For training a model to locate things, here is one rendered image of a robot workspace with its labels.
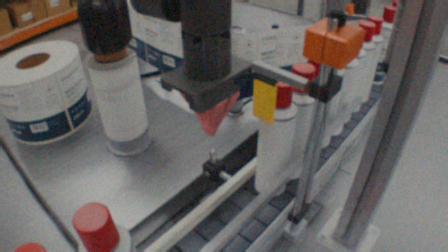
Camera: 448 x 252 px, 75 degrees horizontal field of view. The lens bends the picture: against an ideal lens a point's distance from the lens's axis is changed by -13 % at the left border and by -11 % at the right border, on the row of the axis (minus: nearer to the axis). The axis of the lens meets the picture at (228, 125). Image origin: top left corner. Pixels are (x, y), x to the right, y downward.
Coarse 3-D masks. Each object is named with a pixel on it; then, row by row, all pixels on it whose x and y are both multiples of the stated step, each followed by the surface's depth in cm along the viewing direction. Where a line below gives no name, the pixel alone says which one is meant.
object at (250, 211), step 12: (348, 108) 59; (336, 120) 56; (300, 156) 49; (288, 168) 47; (300, 168) 49; (276, 180) 45; (288, 180) 47; (264, 192) 44; (276, 192) 45; (252, 204) 42; (264, 204) 43; (240, 216) 41; (252, 216) 42; (228, 228) 39; (240, 228) 40; (216, 240) 38; (228, 240) 39
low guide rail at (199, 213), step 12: (252, 168) 54; (228, 180) 52; (240, 180) 52; (216, 192) 50; (228, 192) 51; (204, 204) 48; (216, 204) 49; (192, 216) 46; (204, 216) 48; (180, 228) 44; (168, 240) 43
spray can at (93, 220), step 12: (84, 204) 26; (96, 204) 26; (84, 216) 25; (96, 216) 26; (108, 216) 26; (84, 228) 24; (96, 228) 25; (108, 228) 25; (120, 228) 29; (84, 240) 25; (96, 240) 25; (108, 240) 26; (120, 240) 28; (132, 240) 29
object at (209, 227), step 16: (384, 80) 84; (352, 128) 68; (336, 144) 64; (320, 160) 60; (240, 192) 54; (256, 192) 54; (288, 192) 54; (224, 208) 52; (240, 208) 52; (272, 208) 52; (208, 224) 49; (224, 224) 49; (256, 224) 49; (192, 240) 47; (208, 240) 47; (240, 240) 47
